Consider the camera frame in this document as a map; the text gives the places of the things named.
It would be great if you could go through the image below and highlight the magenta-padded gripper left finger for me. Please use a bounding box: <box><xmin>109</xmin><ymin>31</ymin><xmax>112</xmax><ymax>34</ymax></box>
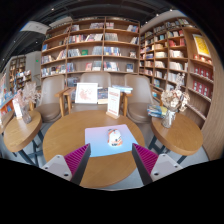
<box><xmin>41</xmin><ymin>143</ymin><xmax>92</xmax><ymax>186</ymax></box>

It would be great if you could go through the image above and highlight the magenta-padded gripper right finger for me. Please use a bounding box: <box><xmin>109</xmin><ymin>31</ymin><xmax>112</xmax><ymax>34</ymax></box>
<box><xmin>131</xmin><ymin>143</ymin><xmax>184</xmax><ymax>186</ymax></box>

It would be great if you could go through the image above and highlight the white and orange computer mouse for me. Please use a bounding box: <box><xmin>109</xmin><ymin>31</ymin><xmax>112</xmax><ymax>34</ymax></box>
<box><xmin>107</xmin><ymin>128</ymin><xmax>124</xmax><ymax>148</ymax></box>

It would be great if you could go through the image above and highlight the pale lilac mouse pad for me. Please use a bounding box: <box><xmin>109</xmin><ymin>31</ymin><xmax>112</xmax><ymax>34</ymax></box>
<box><xmin>84</xmin><ymin>124</ymin><xmax>139</xmax><ymax>158</ymax></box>

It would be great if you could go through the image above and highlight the round wooden side table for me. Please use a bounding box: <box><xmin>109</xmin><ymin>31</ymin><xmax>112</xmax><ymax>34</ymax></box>
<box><xmin>150</xmin><ymin>113</ymin><xmax>204</xmax><ymax>164</ymax></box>
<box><xmin>3</xmin><ymin>110</ymin><xmax>43</xmax><ymax>166</ymax></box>

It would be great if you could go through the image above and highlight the colourful magazine stack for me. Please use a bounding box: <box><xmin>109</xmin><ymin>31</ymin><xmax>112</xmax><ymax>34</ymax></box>
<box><xmin>146</xmin><ymin>104</ymin><xmax>168</xmax><ymax>119</ymax></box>

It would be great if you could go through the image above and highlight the glass vase with pale flowers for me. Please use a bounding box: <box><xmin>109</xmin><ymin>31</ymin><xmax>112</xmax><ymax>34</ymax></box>
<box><xmin>160</xmin><ymin>73</ymin><xmax>191</xmax><ymax>129</ymax></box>

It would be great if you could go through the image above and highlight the beige wooden armchair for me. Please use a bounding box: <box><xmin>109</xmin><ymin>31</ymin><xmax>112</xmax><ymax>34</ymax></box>
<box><xmin>63</xmin><ymin>72</ymin><xmax>133</xmax><ymax>116</ymax></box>
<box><xmin>123</xmin><ymin>73</ymin><xmax>156</xmax><ymax>125</ymax></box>
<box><xmin>34</xmin><ymin>74</ymin><xmax>76</xmax><ymax>124</ymax></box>

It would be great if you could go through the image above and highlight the small white and red card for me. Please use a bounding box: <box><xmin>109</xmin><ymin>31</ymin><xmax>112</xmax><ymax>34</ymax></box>
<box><xmin>12</xmin><ymin>96</ymin><xmax>24</xmax><ymax>120</ymax></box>

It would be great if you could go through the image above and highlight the white framed picture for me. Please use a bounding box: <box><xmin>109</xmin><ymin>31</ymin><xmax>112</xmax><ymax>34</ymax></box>
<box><xmin>74</xmin><ymin>82</ymin><xmax>99</xmax><ymax>105</ymax></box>

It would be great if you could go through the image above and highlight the low book display stand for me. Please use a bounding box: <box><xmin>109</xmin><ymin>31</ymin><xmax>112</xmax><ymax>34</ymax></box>
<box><xmin>0</xmin><ymin>73</ymin><xmax>16</xmax><ymax>129</ymax></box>

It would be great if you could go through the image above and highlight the white and red sign stand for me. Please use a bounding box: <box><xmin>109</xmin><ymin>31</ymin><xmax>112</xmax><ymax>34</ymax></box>
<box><xmin>105</xmin><ymin>87</ymin><xmax>122</xmax><ymax>120</ymax></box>

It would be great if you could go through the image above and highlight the dark book with yellow base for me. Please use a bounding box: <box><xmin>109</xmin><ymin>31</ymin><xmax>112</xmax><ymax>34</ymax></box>
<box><xmin>97</xmin><ymin>87</ymin><xmax>109</xmax><ymax>105</ymax></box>

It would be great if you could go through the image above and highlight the blue book stack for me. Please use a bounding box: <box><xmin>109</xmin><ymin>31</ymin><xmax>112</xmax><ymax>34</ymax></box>
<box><xmin>111</xmin><ymin>84</ymin><xmax>134</xmax><ymax>94</ymax></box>

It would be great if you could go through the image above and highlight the curved wooden book shelf unit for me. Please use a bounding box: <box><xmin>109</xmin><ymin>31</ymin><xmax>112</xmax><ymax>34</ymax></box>
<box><xmin>139</xmin><ymin>16</ymin><xmax>224</xmax><ymax>161</ymax></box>

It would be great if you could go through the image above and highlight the distant wooden book shelf unit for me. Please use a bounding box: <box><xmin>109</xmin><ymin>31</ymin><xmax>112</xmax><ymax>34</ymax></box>
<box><xmin>8</xmin><ymin>55</ymin><xmax>28</xmax><ymax>91</ymax></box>

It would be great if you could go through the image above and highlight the white hanging ceiling sign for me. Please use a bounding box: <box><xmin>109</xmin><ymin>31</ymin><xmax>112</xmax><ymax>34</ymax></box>
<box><xmin>19</xmin><ymin>20</ymin><xmax>51</xmax><ymax>35</ymax></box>

